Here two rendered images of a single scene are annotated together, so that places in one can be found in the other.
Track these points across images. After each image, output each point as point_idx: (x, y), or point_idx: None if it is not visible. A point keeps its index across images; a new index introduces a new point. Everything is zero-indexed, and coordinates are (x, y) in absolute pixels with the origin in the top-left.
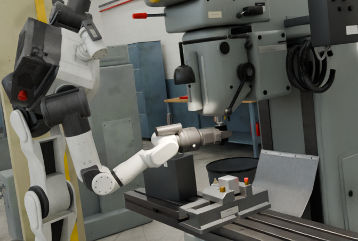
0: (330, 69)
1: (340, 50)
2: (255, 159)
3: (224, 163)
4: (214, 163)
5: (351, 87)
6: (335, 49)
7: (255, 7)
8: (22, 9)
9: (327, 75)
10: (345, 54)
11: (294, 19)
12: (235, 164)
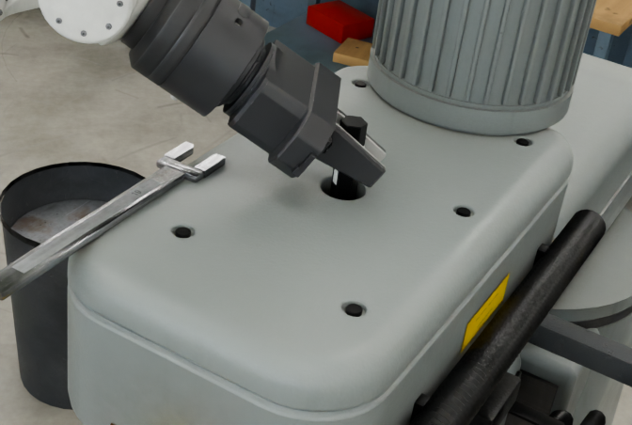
0: (585, 401)
1: (620, 337)
2: (139, 180)
3: (46, 179)
4: (18, 185)
5: (605, 408)
6: (610, 338)
7: (507, 403)
8: None
9: (576, 423)
10: (626, 341)
11: (569, 344)
12: (78, 181)
